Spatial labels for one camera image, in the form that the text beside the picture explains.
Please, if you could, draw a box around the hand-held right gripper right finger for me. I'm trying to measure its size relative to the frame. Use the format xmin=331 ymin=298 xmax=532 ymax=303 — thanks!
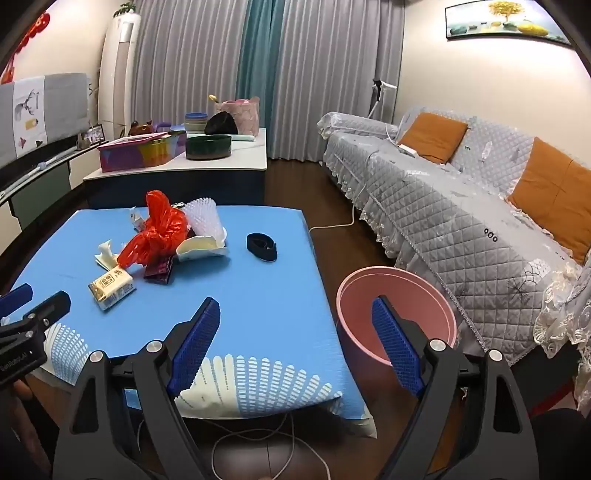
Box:
xmin=372 ymin=295 xmax=540 ymax=480

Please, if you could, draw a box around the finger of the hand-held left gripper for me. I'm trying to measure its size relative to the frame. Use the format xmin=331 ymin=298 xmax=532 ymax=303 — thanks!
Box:
xmin=21 ymin=291 xmax=72 ymax=334
xmin=0 ymin=283 xmax=34 ymax=315

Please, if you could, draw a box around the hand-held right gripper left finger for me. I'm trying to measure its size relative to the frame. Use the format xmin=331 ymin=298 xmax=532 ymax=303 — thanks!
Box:
xmin=52 ymin=296 xmax=222 ymax=480

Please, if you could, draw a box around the pink plastic bin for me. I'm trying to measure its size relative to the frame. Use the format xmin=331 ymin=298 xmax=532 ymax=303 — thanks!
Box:
xmin=335 ymin=266 xmax=458 ymax=367

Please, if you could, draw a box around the yellow white small carton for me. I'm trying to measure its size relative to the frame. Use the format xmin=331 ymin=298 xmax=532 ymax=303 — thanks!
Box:
xmin=88 ymin=268 xmax=137 ymax=311

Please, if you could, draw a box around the white paper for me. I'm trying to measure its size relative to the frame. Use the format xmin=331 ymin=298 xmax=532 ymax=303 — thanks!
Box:
xmin=93 ymin=239 xmax=127 ymax=271

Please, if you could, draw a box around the maroon striped wrapper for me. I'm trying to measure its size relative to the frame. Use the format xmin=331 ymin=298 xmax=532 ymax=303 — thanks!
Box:
xmin=143 ymin=254 xmax=177 ymax=284

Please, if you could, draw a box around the white paper container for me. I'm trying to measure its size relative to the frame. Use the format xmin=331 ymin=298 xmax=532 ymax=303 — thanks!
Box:
xmin=175 ymin=228 xmax=229 ymax=263

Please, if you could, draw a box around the black strap loop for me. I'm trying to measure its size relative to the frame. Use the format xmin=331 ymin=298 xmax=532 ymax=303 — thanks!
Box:
xmin=246 ymin=233 xmax=279 ymax=262

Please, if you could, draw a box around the red plastic bag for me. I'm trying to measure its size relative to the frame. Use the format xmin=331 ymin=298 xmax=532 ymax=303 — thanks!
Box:
xmin=117 ymin=189 xmax=191 ymax=268

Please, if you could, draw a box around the white foam fruit net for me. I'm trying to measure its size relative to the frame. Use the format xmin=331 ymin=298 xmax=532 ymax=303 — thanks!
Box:
xmin=182 ymin=198 xmax=227 ymax=238

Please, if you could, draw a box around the blue patterned tablecloth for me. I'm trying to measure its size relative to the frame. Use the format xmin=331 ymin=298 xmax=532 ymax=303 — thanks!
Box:
xmin=0 ymin=205 xmax=377 ymax=439

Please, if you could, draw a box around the white and green TV cabinet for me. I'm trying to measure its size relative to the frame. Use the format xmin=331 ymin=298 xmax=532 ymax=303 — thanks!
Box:
xmin=0 ymin=138 xmax=100 ymax=241

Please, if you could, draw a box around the white and blue stick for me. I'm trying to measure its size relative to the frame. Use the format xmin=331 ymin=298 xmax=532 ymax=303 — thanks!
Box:
xmin=0 ymin=147 xmax=77 ymax=195

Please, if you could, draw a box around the grey quilted sofa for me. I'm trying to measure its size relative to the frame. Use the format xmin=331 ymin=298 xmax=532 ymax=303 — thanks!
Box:
xmin=318 ymin=107 xmax=591 ymax=411

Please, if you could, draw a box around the colourful rectangular box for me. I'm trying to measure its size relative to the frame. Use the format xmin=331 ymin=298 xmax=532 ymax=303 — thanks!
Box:
xmin=97 ymin=130 xmax=188 ymax=173

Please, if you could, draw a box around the white top coffee table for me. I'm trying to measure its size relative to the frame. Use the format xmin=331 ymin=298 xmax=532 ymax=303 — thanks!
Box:
xmin=83 ymin=128 xmax=269 ymax=208

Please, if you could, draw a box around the television with grey cover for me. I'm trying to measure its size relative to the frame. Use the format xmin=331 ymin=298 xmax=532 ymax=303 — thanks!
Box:
xmin=0 ymin=72 xmax=90 ymax=160

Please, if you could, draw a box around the dark green round bowl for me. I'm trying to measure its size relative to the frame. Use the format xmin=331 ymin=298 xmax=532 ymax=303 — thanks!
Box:
xmin=185 ymin=134 xmax=232 ymax=161

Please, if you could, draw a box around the person's right leg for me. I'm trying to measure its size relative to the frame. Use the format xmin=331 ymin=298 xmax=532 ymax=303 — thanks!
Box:
xmin=533 ymin=406 xmax=591 ymax=480

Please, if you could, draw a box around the small orange cushion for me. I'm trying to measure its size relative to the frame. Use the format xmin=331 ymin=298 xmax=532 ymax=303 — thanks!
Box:
xmin=398 ymin=112 xmax=469 ymax=164

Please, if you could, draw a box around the black hat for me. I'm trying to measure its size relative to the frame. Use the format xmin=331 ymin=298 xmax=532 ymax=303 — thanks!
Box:
xmin=204 ymin=112 xmax=239 ymax=136

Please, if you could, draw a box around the large orange cushion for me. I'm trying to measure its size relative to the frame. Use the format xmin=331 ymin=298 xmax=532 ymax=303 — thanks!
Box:
xmin=507 ymin=137 xmax=591 ymax=265

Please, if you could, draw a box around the white standing air conditioner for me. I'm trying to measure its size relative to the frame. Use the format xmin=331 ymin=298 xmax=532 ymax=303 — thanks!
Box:
xmin=98 ymin=13 xmax=140 ymax=141

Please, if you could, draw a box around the white floor lamp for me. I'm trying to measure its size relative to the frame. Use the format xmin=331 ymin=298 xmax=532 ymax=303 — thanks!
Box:
xmin=368 ymin=78 xmax=398 ymax=121

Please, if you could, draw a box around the grey curtain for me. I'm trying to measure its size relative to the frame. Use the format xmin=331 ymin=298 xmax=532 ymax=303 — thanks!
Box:
xmin=134 ymin=0 xmax=250 ymax=132
xmin=268 ymin=0 xmax=404 ymax=162

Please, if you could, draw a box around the teal curtain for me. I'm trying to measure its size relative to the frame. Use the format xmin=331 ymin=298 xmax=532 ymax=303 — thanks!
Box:
xmin=235 ymin=0 xmax=284 ymax=139

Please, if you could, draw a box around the white cable under table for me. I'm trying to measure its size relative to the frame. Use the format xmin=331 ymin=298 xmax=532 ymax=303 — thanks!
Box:
xmin=210 ymin=413 xmax=331 ymax=480

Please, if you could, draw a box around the white charger cable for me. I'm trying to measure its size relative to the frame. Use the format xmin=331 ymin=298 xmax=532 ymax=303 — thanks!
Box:
xmin=308 ymin=147 xmax=402 ymax=233

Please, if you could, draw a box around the small photo frame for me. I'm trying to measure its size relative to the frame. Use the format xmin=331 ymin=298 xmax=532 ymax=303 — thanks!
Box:
xmin=78 ymin=124 xmax=105 ymax=149

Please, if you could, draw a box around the red knot wall decoration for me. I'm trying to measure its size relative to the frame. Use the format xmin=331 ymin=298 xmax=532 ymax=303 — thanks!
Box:
xmin=0 ymin=11 xmax=51 ymax=86

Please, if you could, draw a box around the framed wall painting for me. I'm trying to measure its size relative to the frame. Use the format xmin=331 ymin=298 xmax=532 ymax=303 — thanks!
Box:
xmin=444 ymin=0 xmax=573 ymax=45

